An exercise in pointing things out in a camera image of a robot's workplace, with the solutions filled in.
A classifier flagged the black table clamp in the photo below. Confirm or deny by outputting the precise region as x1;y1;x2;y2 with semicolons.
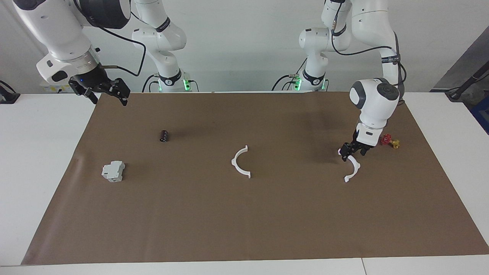
0;80;20;104

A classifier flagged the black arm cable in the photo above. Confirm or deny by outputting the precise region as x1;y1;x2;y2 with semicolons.
76;0;147;77
331;0;407;107

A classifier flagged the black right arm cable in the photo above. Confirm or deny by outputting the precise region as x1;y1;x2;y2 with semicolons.
76;0;147;77

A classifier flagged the white half-ring pipe clamp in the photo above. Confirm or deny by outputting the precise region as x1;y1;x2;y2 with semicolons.
338;149;361;183
231;145;251;179

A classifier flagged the blue box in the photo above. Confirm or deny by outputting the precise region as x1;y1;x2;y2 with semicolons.
470;95;489;135

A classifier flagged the brown paper mat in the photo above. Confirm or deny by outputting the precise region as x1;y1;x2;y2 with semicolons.
21;92;489;265

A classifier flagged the black base cable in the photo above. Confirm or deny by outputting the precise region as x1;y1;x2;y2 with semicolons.
142;74;159;93
272;57;308;91

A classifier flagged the black stand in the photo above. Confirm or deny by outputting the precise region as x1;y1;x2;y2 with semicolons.
445;61;489;100

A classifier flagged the white circuit breaker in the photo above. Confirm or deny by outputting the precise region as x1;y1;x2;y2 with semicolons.
101;160;126;183

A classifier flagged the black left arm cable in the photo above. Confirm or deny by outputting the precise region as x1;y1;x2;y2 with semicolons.
331;0;407;107

